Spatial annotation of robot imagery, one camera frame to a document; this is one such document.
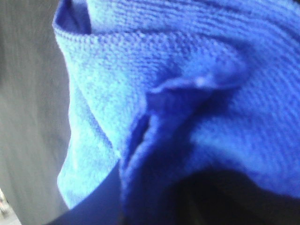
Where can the blue microfiber towel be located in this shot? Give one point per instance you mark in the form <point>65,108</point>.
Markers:
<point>182,112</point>

